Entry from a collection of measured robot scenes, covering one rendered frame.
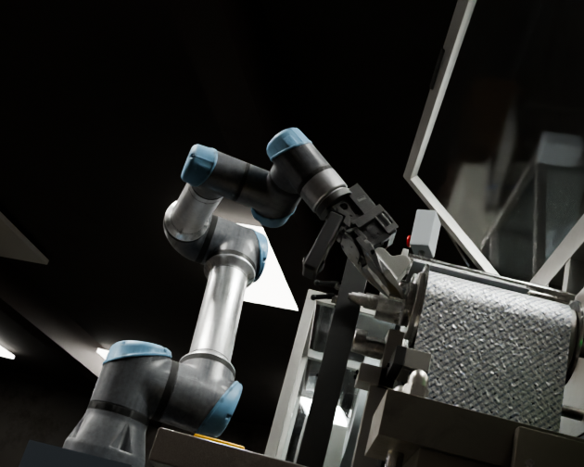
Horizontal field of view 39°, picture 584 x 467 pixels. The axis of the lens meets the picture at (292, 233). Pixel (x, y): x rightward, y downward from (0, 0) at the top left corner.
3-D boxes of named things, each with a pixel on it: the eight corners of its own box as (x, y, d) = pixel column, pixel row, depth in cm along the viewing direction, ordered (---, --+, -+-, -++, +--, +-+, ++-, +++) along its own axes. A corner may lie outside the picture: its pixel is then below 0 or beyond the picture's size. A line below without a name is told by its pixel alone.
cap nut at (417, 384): (398, 401, 109) (404, 370, 111) (425, 409, 109) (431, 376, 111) (402, 395, 106) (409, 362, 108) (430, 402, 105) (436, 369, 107)
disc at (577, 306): (546, 397, 138) (556, 317, 144) (549, 398, 138) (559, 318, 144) (576, 374, 125) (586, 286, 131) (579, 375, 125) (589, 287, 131)
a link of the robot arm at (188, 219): (162, 206, 193) (200, 125, 147) (206, 221, 195) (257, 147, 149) (146, 250, 189) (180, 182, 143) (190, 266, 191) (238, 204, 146)
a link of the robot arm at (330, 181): (300, 183, 139) (298, 205, 147) (316, 203, 138) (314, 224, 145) (336, 161, 141) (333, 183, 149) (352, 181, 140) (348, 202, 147)
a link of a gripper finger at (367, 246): (389, 264, 132) (356, 225, 135) (382, 270, 132) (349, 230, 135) (387, 276, 136) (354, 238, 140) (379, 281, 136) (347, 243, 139)
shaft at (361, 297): (345, 306, 165) (349, 291, 166) (374, 313, 164) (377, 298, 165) (347, 300, 162) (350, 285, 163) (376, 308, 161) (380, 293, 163)
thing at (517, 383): (396, 435, 122) (419, 320, 130) (552, 476, 120) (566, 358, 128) (396, 434, 122) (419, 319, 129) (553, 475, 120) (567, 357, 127)
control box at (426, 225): (408, 257, 206) (415, 221, 210) (434, 258, 203) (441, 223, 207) (402, 244, 200) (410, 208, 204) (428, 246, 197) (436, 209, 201)
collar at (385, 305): (372, 322, 165) (378, 294, 168) (401, 330, 164) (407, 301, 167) (375, 312, 159) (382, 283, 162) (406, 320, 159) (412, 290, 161)
